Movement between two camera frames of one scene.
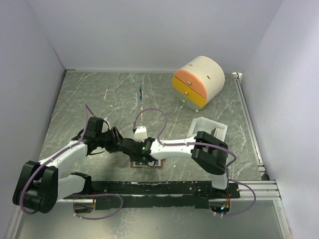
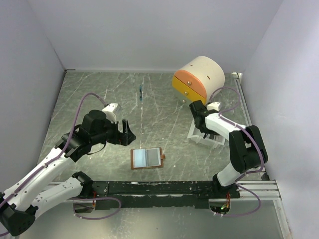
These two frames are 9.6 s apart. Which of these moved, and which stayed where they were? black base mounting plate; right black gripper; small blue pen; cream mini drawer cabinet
Moved: right black gripper
Stayed: small blue pen; cream mini drawer cabinet; black base mounting plate
